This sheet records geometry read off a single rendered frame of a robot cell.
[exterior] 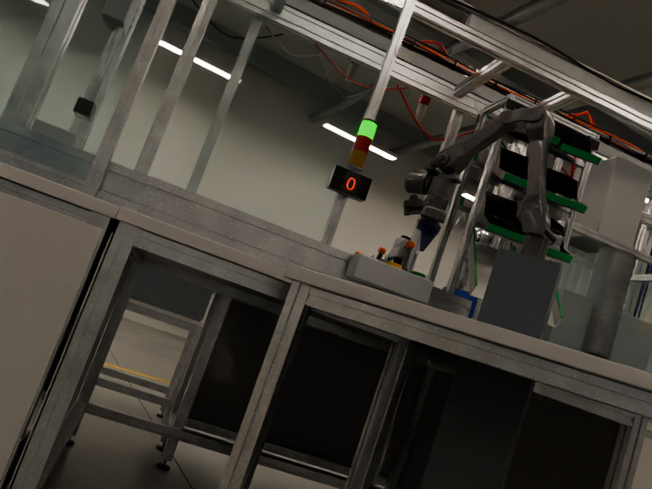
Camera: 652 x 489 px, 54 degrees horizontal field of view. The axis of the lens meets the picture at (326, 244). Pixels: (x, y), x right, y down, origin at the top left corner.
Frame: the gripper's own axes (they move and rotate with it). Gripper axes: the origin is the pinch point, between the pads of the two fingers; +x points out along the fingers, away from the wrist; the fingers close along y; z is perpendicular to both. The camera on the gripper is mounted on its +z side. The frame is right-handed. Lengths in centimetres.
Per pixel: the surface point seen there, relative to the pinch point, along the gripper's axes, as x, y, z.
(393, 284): 15.3, 9.4, 4.3
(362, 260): 12.4, 12.7, 13.2
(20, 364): 59, 34, 74
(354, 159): -20.9, -19.2, 27.0
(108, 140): 6, 32, 76
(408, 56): -105, -116, 30
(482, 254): -7.1, -31.8, -19.0
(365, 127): -31.6, -19.2, 27.0
